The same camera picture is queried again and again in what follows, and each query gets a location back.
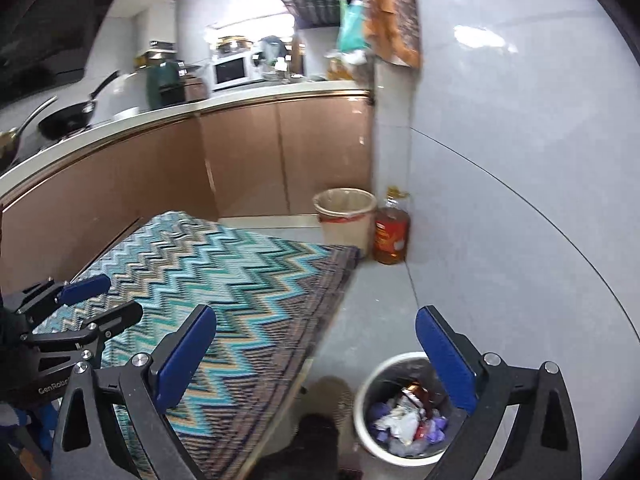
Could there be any clear plastic bag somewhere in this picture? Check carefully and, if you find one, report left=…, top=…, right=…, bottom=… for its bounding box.
left=390, top=437, right=431, bottom=458

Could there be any white microwave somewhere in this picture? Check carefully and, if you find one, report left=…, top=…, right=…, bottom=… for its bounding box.
left=210, top=52, right=251, bottom=92

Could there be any white countertop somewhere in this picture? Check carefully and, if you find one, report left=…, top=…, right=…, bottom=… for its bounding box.
left=0, top=79, right=373, bottom=196

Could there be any blue clear kettle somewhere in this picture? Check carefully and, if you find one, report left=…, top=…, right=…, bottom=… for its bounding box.
left=257, top=35, right=291, bottom=68

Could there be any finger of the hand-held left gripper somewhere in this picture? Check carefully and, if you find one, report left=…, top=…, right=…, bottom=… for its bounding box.
left=27, top=301, right=144, bottom=361
left=10, top=274, right=112, bottom=318

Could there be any black frying pan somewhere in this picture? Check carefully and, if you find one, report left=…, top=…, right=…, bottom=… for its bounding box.
left=37, top=70, right=122, bottom=141

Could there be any small purple wrapper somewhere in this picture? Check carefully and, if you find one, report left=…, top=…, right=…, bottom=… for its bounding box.
left=427, top=407, right=449, bottom=443

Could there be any black range hood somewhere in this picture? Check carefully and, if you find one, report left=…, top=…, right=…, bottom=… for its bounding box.
left=0, top=0, right=126, bottom=106

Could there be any white plastic bag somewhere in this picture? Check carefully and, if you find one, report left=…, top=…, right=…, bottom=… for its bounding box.
left=327, top=49, right=371, bottom=66

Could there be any cooking oil bottle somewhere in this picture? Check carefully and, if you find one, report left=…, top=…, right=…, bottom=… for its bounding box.
left=372, top=186, right=412, bottom=266

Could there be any teal plastic bag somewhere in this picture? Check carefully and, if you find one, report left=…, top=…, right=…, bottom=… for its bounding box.
left=337, top=0, right=371, bottom=53

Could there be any yellow jar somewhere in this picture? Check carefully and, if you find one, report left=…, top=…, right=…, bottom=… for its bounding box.
left=327, top=57, right=358, bottom=81

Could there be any white trash bin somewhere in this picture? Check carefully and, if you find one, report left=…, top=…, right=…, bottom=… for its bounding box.
left=354, top=352, right=481, bottom=463

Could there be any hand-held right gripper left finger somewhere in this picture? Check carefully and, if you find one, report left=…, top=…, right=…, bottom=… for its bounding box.
left=50, top=304, right=218, bottom=480

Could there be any brown wrapper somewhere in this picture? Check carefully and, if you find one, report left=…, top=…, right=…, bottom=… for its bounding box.
left=400, top=381, right=441, bottom=408

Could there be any brown kitchen cabinet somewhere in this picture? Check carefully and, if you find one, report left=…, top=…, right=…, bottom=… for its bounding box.
left=0, top=91, right=376, bottom=291

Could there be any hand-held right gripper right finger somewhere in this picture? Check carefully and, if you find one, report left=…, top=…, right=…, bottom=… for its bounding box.
left=415, top=305, right=583, bottom=480

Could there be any brown canister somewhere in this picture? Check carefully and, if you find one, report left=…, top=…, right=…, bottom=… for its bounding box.
left=182, top=72, right=208, bottom=103

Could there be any dark green appliance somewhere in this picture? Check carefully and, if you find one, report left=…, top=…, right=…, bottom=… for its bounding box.
left=145, top=60, right=187, bottom=111

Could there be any orange patterned cloth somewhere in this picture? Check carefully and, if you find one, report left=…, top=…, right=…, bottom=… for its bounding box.
left=362, top=0, right=422, bottom=68

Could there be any person's left hand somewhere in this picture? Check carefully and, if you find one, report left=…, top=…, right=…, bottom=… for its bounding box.
left=10, top=404, right=58, bottom=463

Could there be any zigzag patterned cloth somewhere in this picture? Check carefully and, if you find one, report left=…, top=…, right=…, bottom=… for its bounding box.
left=70, top=211, right=361, bottom=480

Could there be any glass pot with gold rim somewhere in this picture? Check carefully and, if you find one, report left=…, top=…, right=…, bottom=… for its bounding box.
left=215, top=35, right=251, bottom=57

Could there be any beige bin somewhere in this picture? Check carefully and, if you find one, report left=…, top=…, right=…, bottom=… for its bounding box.
left=313, top=187, right=378, bottom=261

